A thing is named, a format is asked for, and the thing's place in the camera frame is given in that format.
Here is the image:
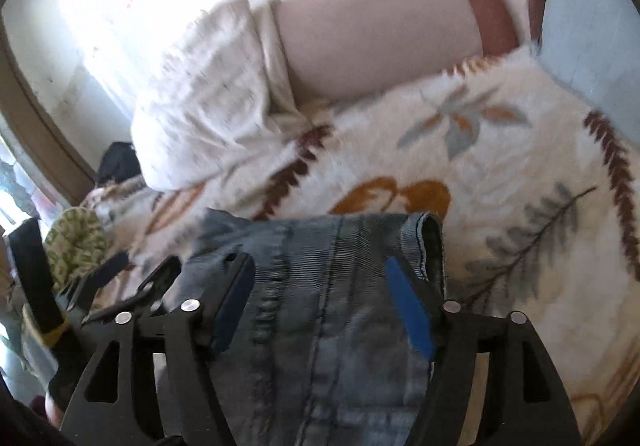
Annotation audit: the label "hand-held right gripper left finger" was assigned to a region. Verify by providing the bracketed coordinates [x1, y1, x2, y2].
[59, 252, 257, 446]

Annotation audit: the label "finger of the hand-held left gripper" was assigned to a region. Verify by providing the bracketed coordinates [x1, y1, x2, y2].
[65, 252, 132, 313]
[131, 256, 183, 314]

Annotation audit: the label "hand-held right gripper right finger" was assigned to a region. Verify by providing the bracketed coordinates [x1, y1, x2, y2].
[386, 253, 583, 446]

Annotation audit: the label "blue denim pants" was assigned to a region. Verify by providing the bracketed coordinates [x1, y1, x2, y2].
[182, 207, 447, 446]

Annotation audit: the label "green patterned folded quilt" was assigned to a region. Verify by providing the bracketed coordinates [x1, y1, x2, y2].
[44, 207, 110, 289]

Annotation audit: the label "stained glass door pane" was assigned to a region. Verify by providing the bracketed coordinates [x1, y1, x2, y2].
[0, 133, 43, 231]

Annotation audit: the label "black garment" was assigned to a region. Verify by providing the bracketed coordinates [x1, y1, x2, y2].
[94, 141, 145, 187]

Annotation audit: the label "leaf print blanket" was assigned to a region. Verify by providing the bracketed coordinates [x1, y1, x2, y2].
[82, 43, 640, 446]

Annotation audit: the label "white patterned pillow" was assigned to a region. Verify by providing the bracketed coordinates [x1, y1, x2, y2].
[131, 0, 332, 193]

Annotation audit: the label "pink padded headboard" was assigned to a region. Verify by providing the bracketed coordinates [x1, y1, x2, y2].
[272, 0, 552, 107]

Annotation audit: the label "light blue pillow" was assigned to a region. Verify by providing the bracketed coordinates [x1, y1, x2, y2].
[537, 0, 640, 149]

